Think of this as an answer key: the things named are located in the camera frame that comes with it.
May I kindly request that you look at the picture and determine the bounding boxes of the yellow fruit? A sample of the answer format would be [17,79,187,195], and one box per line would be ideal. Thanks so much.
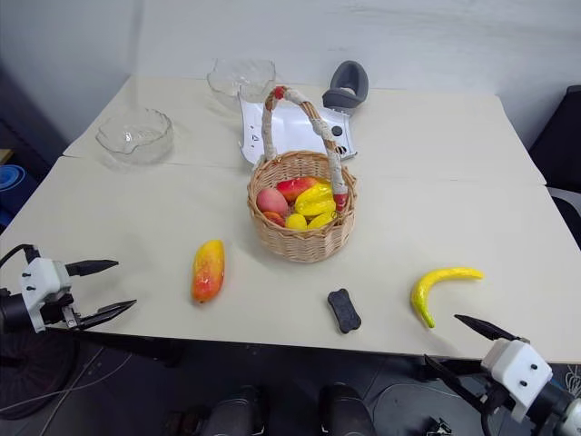
[307,212,336,230]

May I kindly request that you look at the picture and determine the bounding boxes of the white floor cable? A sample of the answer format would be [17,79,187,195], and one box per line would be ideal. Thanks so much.
[0,345,137,415]

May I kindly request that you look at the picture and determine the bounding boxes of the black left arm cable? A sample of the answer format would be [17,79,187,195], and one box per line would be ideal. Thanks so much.
[0,243,41,270]

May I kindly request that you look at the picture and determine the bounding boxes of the blue round container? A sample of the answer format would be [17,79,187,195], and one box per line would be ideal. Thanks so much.
[0,164,29,202]

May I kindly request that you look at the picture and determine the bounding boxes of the pink peach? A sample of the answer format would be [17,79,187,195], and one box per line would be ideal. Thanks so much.
[256,188,290,219]

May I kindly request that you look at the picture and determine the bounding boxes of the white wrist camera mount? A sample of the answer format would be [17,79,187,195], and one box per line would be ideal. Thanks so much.
[18,257,74,333]
[480,339,555,422]

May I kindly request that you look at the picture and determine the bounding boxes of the yellow banana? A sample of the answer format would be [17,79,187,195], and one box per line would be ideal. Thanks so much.
[409,267,487,330]

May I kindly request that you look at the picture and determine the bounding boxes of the clear glass bowl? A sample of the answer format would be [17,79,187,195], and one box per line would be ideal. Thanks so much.
[206,57,278,103]
[94,107,175,166]

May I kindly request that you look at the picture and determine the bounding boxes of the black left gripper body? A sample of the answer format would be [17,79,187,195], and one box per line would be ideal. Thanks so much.
[43,292,88,332]

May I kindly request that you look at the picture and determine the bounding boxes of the wicker basket with handle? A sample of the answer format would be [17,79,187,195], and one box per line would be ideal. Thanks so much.
[246,84,358,264]

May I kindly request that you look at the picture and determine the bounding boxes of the black bone-shaped eraser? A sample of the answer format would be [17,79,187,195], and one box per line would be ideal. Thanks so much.
[327,286,363,335]

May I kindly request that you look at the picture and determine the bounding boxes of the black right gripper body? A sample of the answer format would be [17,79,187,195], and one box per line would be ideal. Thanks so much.
[471,364,519,421]

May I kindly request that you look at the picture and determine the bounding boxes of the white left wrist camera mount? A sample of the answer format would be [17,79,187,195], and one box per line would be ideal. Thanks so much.
[18,257,74,333]

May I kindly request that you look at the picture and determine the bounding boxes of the round black wire fan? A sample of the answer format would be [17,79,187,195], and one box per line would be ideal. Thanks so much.
[0,334,77,420]

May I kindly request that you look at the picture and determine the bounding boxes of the red and yellow mango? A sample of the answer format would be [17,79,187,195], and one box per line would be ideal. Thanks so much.
[276,177,320,203]

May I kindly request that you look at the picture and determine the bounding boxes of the long orange yellow mango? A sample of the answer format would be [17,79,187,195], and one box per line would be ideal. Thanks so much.
[191,239,226,305]

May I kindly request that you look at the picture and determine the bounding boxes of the white plastic panel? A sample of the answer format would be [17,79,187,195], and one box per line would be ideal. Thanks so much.
[237,87,360,166]

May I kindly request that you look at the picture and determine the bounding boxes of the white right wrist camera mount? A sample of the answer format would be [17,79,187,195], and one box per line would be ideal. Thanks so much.
[480,339,555,422]

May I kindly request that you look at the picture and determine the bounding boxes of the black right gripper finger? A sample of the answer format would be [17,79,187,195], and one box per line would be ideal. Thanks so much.
[423,354,489,412]
[454,313,531,343]

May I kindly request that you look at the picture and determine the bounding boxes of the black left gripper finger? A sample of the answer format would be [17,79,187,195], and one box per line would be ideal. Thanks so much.
[80,299,139,332]
[64,259,121,278]

